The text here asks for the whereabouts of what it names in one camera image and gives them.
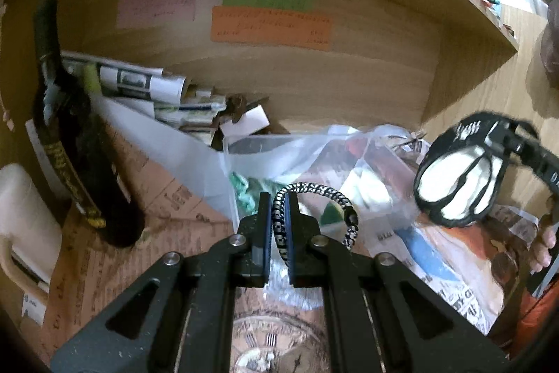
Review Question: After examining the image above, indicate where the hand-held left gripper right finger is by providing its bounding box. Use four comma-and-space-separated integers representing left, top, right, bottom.
287, 195, 513, 373

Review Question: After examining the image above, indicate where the white mug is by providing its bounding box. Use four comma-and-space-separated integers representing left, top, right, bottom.
0, 163, 63, 304

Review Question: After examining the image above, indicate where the pink paper note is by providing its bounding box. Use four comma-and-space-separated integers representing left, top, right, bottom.
116, 0, 197, 28

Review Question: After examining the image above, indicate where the green cloth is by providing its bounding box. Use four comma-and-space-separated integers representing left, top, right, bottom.
229, 172, 286, 222

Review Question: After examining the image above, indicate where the wooden shelf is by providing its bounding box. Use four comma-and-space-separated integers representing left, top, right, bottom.
0, 0, 520, 138

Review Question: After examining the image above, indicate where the rolled newspaper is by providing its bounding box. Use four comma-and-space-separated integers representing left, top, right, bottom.
60, 50, 197, 100

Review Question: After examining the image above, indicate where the orange paper note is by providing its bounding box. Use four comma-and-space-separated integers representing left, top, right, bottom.
210, 5, 333, 52

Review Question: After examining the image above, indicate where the clear plastic bag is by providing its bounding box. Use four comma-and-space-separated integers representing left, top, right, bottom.
223, 123, 437, 304

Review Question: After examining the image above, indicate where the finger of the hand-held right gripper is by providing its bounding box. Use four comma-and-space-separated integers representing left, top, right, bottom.
490, 120, 559, 200

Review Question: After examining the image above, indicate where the brown printed paper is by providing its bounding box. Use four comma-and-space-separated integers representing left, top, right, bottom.
41, 120, 333, 373

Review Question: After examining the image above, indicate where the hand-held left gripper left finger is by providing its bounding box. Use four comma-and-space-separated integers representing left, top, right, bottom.
50, 192, 272, 373

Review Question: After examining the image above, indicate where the person's right hand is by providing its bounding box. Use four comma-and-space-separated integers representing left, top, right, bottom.
529, 198, 559, 274

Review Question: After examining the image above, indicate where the dark glass bottle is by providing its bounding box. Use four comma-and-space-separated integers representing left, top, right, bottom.
32, 0, 146, 248

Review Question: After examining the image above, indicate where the white card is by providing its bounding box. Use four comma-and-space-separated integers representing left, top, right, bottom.
219, 104, 270, 138

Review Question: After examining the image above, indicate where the stack of papers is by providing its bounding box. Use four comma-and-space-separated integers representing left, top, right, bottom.
153, 84, 232, 138

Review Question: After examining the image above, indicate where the black white braided bracelet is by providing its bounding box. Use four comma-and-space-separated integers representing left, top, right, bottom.
271, 182, 360, 264

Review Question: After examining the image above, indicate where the translucent white sheet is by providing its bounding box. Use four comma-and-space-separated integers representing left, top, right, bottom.
89, 93, 240, 227

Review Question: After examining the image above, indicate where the colour printed newspaper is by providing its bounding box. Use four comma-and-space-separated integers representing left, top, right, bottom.
349, 202, 543, 336

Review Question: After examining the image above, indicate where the orange clothing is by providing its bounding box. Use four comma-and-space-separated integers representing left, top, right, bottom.
491, 268, 559, 358

